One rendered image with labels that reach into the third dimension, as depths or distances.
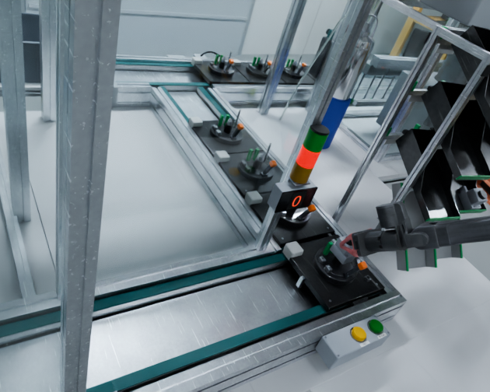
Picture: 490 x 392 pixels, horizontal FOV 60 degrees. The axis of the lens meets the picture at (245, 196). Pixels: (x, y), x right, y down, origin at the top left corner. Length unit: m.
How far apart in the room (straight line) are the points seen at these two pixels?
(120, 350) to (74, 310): 0.56
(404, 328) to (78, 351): 1.11
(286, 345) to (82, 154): 0.86
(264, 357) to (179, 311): 0.25
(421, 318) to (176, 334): 0.84
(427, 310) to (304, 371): 0.56
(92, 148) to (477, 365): 1.41
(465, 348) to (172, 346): 0.96
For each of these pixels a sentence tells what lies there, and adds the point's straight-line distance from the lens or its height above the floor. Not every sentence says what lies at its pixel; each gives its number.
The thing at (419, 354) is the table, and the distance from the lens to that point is 1.49.
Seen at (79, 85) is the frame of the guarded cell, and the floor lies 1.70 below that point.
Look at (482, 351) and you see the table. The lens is 1.66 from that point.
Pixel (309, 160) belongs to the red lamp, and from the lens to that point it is 1.08.
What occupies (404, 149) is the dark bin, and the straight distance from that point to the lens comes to 1.44.
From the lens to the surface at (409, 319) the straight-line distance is 1.56.
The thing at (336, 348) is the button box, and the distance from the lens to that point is 1.20.
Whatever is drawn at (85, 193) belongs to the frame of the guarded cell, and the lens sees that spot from 0.42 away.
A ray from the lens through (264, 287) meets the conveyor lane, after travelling 1.29.
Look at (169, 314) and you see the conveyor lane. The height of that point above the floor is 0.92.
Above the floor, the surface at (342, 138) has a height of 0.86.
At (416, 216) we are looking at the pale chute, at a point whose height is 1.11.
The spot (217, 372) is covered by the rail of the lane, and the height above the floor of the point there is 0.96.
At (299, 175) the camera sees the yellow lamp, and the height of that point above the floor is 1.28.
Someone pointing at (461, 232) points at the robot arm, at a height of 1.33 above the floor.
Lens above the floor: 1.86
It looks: 37 degrees down
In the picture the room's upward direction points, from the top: 20 degrees clockwise
